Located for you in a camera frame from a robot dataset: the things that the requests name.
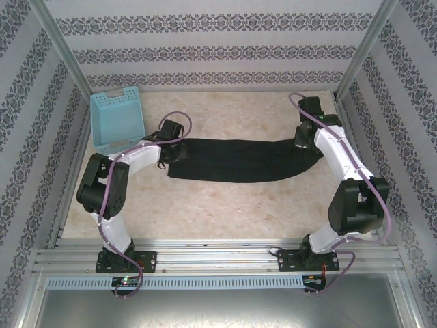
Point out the black t-shirt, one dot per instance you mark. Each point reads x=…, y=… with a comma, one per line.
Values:
x=239, y=160

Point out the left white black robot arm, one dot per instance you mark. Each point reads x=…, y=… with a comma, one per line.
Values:
x=140, y=157

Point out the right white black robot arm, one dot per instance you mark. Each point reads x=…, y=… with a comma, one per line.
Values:
x=334, y=150

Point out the light blue plastic basket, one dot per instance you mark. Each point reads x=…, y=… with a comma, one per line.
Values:
x=116, y=119

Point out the small circuit board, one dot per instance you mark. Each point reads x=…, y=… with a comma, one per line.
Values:
x=126, y=281
x=314, y=280

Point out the grey sheet metal shelf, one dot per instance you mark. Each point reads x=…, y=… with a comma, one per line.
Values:
x=218, y=309

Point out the aluminium side rail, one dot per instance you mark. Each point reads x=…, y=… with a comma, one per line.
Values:
x=396, y=259
x=70, y=177

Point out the long aluminium mounting rail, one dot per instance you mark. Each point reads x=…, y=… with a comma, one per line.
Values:
x=218, y=254

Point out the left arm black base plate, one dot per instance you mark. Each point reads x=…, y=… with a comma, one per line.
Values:
x=147, y=262

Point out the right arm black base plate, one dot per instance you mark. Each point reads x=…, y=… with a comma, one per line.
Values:
x=290, y=261

